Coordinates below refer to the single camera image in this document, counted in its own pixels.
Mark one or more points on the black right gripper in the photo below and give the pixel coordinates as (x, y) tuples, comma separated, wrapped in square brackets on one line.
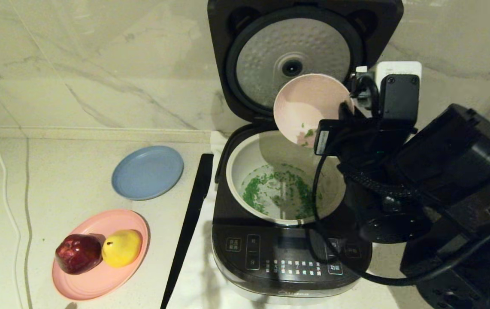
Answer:
[(365, 141)]

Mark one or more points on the pink bowl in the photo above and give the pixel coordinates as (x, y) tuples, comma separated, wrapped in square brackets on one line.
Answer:
[(305, 98)]

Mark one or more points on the black rice cooker lid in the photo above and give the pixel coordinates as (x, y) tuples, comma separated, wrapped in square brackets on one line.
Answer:
[(270, 43)]

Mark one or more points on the green grains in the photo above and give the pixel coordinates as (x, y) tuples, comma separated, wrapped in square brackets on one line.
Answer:
[(255, 189)]

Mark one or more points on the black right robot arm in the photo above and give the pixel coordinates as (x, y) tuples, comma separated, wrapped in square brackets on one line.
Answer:
[(455, 171)]

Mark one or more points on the white inner cooking pot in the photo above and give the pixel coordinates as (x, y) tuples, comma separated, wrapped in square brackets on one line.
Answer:
[(245, 163)]

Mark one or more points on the long black flat bar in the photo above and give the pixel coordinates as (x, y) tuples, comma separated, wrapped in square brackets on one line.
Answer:
[(192, 206)]

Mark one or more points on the blue plate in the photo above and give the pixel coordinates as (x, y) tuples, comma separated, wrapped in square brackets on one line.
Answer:
[(147, 172)]

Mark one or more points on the white towel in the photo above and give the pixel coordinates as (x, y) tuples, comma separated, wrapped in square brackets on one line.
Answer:
[(193, 283)]

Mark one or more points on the yellow pear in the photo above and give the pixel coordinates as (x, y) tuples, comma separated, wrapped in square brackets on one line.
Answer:
[(121, 249)]

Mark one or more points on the pink plate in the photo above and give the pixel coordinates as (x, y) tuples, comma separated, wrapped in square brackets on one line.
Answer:
[(99, 283)]

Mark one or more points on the dark red apple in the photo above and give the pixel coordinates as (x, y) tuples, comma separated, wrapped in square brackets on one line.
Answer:
[(77, 254)]

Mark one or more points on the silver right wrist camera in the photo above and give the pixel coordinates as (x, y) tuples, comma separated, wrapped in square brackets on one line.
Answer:
[(399, 68)]

